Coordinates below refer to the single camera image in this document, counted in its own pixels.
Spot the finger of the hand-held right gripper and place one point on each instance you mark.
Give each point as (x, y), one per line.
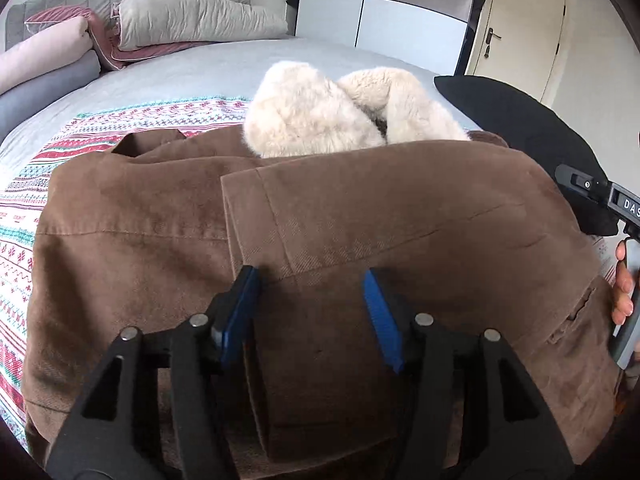
(582, 182)

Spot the blue-grey pillow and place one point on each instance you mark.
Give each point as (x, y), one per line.
(45, 90)

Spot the brown jacket with fur collar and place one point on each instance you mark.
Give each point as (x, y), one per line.
(375, 220)

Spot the person's right hand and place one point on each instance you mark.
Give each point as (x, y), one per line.
(624, 285)

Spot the grey-white pillow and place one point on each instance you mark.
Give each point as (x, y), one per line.
(200, 17)

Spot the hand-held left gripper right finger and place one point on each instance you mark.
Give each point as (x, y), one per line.
(382, 320)

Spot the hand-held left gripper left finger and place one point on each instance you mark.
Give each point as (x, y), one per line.
(237, 315)

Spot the white and grey wardrobe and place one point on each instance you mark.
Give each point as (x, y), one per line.
(390, 25)

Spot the cream door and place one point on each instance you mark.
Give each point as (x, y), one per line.
(525, 30)

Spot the cream pillow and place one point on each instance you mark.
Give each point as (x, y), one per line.
(45, 55)

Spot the pink striped pillow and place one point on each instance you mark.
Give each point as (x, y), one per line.
(145, 52)

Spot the black cushion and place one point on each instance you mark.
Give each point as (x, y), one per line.
(525, 120)

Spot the patterned knit blanket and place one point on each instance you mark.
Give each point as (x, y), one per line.
(100, 130)

